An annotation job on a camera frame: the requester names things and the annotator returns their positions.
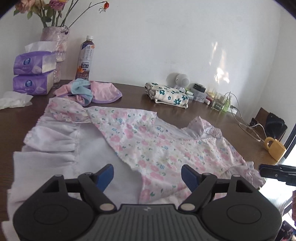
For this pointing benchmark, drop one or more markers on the crumpled white tissue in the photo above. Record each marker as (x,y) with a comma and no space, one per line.
(12,99)

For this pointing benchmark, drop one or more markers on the white round speaker toy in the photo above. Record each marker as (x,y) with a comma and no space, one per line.
(178,81)

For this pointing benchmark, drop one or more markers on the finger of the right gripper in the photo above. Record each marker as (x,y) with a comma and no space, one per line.
(287,178)
(273,170)

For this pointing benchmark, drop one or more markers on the pink purple blue garment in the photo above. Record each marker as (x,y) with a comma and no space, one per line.
(86,92)

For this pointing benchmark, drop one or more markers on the folded cream floral cloth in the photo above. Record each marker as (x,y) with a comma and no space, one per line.
(166,95)

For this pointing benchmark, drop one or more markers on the clear cosmetics organizer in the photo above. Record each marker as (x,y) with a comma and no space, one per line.
(219,102)

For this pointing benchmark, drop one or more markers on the dried pink rose bouquet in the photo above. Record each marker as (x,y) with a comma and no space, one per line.
(53,13)

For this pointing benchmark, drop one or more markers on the black bag on floor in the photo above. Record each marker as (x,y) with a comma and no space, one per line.
(275,127)

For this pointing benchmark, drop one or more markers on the lower purple tissue pack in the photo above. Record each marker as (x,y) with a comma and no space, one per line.
(34,84)

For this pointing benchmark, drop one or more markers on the yellow mug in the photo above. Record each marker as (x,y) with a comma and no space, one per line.
(275,148)

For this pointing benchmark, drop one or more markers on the small white floral tin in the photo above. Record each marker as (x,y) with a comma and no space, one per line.
(199,92)

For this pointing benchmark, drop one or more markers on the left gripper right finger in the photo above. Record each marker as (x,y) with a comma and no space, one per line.
(196,182)

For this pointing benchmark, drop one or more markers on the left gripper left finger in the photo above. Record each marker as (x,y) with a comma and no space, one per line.
(97,181)

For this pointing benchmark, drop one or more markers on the pink floral baby dress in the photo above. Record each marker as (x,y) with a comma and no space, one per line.
(146,152)

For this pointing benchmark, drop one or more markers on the purple tissue pack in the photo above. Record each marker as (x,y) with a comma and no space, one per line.
(34,84)
(39,58)

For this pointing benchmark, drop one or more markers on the pink lace flower vase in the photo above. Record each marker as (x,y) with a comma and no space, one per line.
(58,35)

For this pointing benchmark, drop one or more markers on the brown tea drink bottle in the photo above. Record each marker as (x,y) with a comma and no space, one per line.
(85,58)

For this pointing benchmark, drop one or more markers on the upper purple tissue pack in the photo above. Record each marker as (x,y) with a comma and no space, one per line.
(39,58)

